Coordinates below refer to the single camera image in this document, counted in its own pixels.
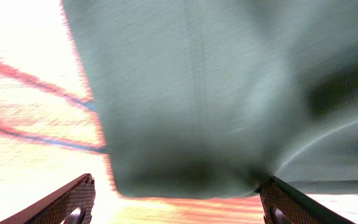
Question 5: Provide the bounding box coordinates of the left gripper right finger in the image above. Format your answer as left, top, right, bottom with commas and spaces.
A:
258, 176, 354, 224

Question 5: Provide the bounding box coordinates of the green cloth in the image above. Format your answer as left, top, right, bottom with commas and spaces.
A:
63, 0, 358, 199

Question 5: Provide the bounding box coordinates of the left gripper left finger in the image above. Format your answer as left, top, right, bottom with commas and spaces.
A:
0, 173, 96, 224

